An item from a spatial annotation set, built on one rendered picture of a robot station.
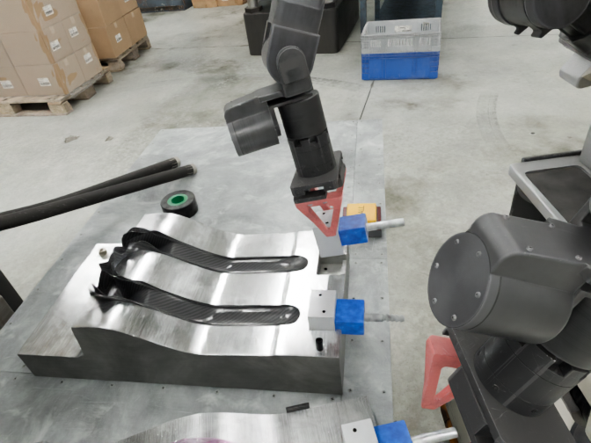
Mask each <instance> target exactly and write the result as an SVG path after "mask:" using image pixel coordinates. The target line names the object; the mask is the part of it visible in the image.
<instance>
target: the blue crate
mask: <svg viewBox="0 0 591 443"><path fill-rule="evenodd" d="M439 56H440V51H430V52H406V53H382V54H361V79H362V80H401V79H435V78H437V77H438V67H439Z"/></svg>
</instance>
